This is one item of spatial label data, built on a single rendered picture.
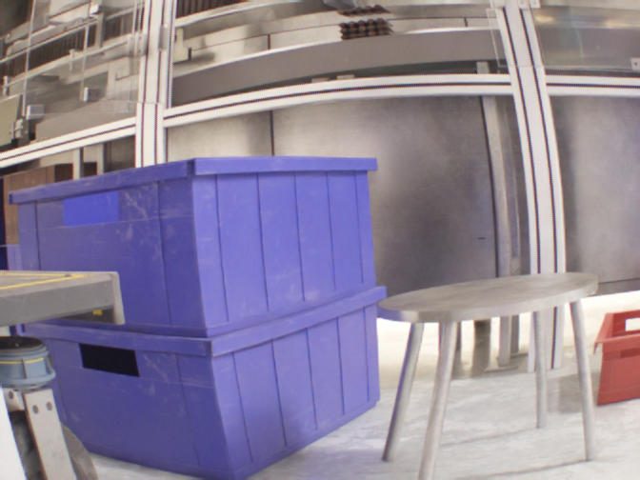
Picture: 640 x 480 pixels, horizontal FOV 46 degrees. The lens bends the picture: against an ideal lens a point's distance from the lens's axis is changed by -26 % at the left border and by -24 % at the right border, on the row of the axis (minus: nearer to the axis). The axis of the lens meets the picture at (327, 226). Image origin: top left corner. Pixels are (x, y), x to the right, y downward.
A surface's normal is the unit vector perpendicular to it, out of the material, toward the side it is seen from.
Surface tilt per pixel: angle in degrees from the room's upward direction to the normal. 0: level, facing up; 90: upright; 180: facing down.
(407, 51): 90
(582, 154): 90
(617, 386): 90
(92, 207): 90
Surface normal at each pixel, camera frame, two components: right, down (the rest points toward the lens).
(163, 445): -0.38, 0.06
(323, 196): 0.92, -0.06
